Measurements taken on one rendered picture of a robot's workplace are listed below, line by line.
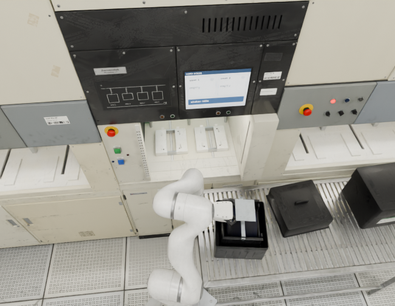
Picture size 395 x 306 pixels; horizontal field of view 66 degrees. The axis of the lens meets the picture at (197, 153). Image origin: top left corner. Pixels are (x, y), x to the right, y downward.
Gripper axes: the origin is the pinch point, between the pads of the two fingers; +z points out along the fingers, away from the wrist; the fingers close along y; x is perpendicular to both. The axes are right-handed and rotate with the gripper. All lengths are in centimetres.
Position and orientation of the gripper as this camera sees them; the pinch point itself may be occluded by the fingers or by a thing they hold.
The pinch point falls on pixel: (242, 212)
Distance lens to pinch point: 159.7
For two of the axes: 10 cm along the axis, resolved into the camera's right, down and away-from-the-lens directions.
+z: 10.0, 0.4, -0.2
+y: -0.4, 7.9, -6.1
